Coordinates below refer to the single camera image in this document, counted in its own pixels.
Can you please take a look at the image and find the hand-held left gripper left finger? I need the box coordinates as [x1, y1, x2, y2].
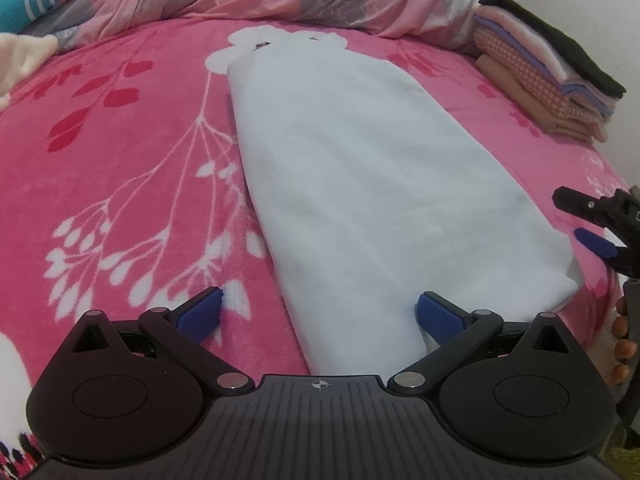
[65, 287, 254, 395]

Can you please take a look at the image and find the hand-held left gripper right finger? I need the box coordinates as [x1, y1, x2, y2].
[387, 291, 583, 395]

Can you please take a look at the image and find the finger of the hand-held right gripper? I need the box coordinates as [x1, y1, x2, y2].
[574, 227, 629, 262]
[552, 186, 623, 223]

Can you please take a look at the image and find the white shirt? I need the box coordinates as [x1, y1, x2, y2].
[226, 35, 586, 376]

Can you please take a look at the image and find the person's right hand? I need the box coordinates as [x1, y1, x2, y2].
[610, 297, 638, 387]

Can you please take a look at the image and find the lilac folded garment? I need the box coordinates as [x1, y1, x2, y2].
[475, 15, 621, 122]

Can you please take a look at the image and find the black folded garment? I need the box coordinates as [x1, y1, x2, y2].
[477, 0, 627, 101]

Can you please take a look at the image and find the pale pink folded garment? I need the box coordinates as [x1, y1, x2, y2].
[472, 7, 576, 85]

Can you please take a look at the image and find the pink floral blanket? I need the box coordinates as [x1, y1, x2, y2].
[0, 15, 636, 478]

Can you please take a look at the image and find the cream fleece garment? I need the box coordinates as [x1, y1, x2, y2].
[0, 32, 61, 111]

